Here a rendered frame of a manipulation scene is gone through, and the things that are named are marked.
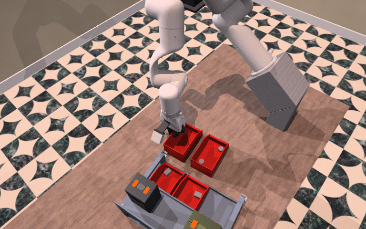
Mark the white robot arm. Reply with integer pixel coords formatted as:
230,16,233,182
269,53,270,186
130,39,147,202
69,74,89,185
145,0,277,144

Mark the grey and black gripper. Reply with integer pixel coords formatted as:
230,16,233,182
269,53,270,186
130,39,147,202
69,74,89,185
161,111,186,138

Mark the red bin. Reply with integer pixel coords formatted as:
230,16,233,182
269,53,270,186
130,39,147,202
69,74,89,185
191,134,229,178
172,175,210,210
163,123,203,162
150,162,186,195

